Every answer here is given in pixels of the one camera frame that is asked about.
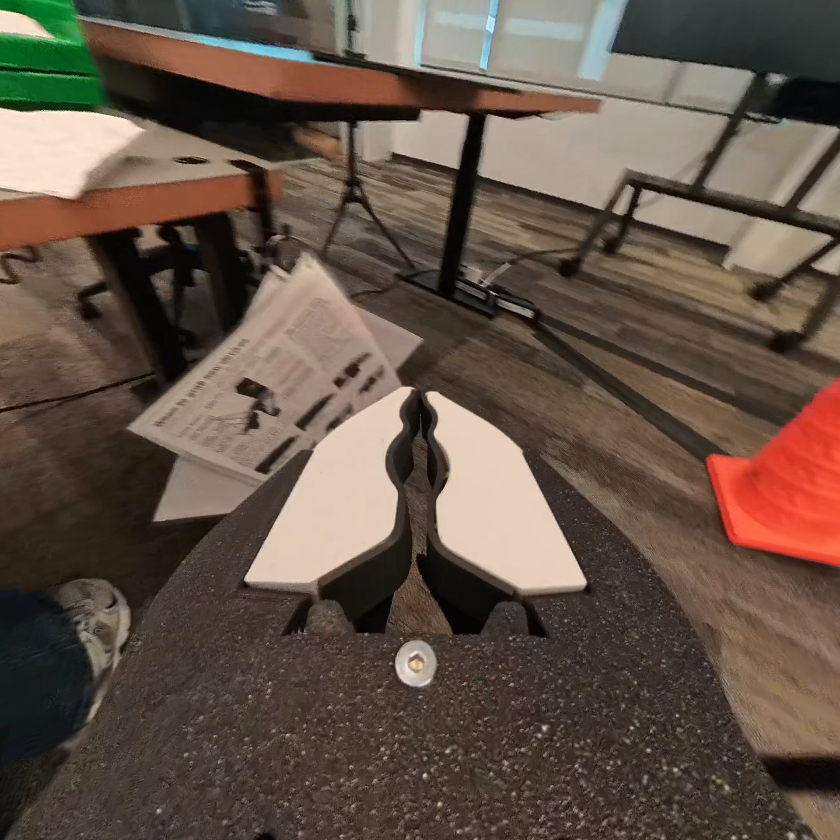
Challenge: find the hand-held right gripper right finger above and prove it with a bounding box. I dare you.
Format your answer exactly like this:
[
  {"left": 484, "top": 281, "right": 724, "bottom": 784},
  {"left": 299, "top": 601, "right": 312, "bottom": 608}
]
[{"left": 422, "top": 390, "right": 589, "bottom": 599}]

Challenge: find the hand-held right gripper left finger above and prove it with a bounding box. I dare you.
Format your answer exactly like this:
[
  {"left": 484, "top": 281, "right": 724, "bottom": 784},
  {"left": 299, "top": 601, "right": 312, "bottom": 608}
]
[{"left": 246, "top": 388, "right": 416, "bottom": 595}]

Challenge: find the printed leaflet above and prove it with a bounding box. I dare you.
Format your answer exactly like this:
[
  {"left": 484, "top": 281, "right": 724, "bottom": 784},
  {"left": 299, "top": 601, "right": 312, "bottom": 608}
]
[{"left": 128, "top": 255, "right": 425, "bottom": 489}]

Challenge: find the black power strip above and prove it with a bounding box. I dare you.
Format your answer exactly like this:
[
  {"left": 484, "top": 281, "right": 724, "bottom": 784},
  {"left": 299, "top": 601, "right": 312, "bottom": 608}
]
[{"left": 457, "top": 263, "right": 542, "bottom": 325}]

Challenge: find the person's grey shoe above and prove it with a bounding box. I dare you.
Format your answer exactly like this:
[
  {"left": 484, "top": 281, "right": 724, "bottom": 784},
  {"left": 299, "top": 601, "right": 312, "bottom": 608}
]
[{"left": 50, "top": 578, "right": 133, "bottom": 752}]

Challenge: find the orange traffic cone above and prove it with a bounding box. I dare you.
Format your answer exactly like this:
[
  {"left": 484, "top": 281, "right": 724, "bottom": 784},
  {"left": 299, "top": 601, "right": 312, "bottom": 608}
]
[{"left": 705, "top": 380, "right": 840, "bottom": 569}]

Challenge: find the person's leg in jeans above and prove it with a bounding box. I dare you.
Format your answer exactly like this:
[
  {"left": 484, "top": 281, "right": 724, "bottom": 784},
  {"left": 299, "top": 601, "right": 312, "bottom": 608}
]
[{"left": 0, "top": 591, "right": 101, "bottom": 770}]

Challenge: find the brown edged table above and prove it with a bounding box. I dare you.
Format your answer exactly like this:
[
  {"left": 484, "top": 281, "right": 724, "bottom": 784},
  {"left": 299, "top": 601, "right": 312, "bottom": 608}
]
[{"left": 77, "top": 14, "right": 605, "bottom": 319}]

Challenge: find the large black screen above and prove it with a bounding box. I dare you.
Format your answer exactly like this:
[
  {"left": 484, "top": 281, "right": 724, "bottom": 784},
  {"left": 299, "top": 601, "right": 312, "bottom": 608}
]
[{"left": 609, "top": 0, "right": 840, "bottom": 88}]

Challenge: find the green plastic bin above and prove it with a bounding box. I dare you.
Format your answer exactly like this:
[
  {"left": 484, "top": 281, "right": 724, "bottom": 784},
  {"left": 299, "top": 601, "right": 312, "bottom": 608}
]
[{"left": 0, "top": 0, "right": 107, "bottom": 114}]

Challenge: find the black camera tripod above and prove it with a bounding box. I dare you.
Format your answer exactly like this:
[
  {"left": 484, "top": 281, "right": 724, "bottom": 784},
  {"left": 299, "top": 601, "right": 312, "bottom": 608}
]
[{"left": 321, "top": 0, "right": 424, "bottom": 273}]

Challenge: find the black metal cart frame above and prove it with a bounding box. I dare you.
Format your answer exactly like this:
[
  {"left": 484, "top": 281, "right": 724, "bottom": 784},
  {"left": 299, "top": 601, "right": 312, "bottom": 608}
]
[{"left": 562, "top": 73, "right": 840, "bottom": 358}]

